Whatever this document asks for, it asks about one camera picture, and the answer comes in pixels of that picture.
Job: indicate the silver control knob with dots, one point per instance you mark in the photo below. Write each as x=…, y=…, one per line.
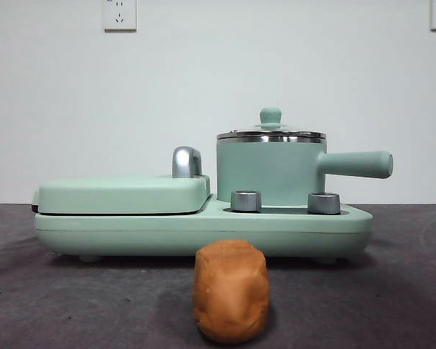
x=245, y=200
x=323, y=203

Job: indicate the brown potato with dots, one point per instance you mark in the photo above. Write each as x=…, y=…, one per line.
x=230, y=291

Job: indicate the mint green griddle cover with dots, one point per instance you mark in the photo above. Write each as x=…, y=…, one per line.
x=112, y=192

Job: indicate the glass pot lid green knob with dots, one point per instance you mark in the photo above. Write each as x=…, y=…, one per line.
x=270, y=116

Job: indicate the mint green breakfast machine base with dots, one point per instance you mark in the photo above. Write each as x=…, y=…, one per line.
x=203, y=232

